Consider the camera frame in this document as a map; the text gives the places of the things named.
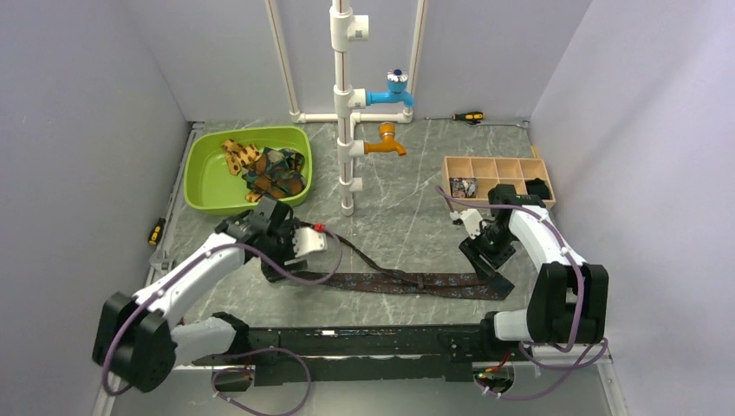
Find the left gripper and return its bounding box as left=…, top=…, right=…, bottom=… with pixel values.
left=261, top=218, right=308, bottom=278

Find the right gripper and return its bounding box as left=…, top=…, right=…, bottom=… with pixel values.
left=459, top=224, right=516, bottom=283

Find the dark brown floral tie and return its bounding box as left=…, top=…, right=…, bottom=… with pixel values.
left=248, top=221, right=515, bottom=300

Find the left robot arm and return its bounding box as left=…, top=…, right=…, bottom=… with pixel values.
left=92, top=197, right=300, bottom=396

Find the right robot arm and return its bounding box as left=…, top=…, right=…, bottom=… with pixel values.
left=451, top=184, right=609, bottom=360

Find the dark teal patterned tie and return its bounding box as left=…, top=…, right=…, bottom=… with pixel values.
left=241, top=147, right=307, bottom=203

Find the green plastic basin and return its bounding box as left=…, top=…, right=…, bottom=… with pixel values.
left=183, top=126, right=313, bottom=216

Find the black rolled tie in tray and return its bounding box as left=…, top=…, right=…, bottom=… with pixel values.
left=524, top=178, right=553, bottom=201

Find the wooden compartment tray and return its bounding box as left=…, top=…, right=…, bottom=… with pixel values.
left=441, top=156, right=556, bottom=208

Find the yellow black screwdriver left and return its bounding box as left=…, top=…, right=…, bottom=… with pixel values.
left=148, top=217, right=166, bottom=246

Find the yellow black screwdriver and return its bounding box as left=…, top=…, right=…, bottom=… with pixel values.
left=426, top=111, right=485, bottom=125
left=148, top=217, right=166, bottom=246

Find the orange faucet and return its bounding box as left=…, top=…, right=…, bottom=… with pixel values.
left=363, top=122, right=407, bottom=157

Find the silver wrench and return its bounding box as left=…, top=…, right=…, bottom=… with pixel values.
left=469, top=120, right=530, bottom=129

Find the yellow black screwdriver back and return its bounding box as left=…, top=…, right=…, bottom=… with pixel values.
left=426, top=111, right=485, bottom=125

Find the blue faucet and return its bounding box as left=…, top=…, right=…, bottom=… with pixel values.
left=366, top=68, right=414, bottom=108

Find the white pvc pipe assembly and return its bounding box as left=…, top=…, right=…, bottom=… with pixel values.
left=264, top=1, right=427, bottom=217

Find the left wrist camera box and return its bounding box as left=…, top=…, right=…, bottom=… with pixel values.
left=292, top=226, right=328, bottom=259

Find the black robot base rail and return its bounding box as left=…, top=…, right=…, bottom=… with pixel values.
left=195, top=323, right=520, bottom=387

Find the aluminium frame rail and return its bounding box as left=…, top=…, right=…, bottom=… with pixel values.
left=90, top=374, right=121, bottom=416

